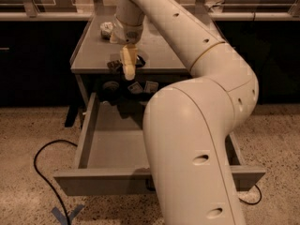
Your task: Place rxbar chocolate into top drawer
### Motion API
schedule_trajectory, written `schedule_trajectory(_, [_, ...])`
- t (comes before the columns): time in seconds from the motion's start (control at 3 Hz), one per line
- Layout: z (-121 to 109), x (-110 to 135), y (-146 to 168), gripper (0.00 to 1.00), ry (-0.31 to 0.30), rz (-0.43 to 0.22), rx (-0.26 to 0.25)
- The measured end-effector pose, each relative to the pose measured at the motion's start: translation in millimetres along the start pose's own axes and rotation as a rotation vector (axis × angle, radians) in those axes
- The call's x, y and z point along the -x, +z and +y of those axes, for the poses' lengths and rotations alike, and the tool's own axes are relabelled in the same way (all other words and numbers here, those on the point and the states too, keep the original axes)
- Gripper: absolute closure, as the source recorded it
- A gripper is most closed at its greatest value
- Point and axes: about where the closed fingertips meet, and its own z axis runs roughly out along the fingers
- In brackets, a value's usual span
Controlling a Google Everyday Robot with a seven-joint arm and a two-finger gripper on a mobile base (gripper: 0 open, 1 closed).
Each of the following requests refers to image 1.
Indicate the metal drawer handle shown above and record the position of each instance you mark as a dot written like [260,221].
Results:
[150,185]

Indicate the white label card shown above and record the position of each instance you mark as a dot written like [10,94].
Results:
[150,87]
[135,88]

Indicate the open grey top drawer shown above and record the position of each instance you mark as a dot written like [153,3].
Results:
[106,153]

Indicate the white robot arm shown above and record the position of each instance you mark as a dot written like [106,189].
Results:
[223,112]

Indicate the white label card left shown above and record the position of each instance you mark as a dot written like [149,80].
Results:
[135,88]

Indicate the round grey object under table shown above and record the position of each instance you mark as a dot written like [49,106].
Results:
[110,86]

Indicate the grey cabinet table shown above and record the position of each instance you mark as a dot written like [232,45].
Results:
[170,55]

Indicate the white label card right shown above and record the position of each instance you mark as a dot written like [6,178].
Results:
[150,87]

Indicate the blue tape cross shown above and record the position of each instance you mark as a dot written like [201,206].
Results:
[66,219]

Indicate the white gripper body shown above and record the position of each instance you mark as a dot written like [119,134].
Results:
[127,34]

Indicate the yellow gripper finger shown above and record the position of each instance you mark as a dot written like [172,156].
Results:
[129,58]

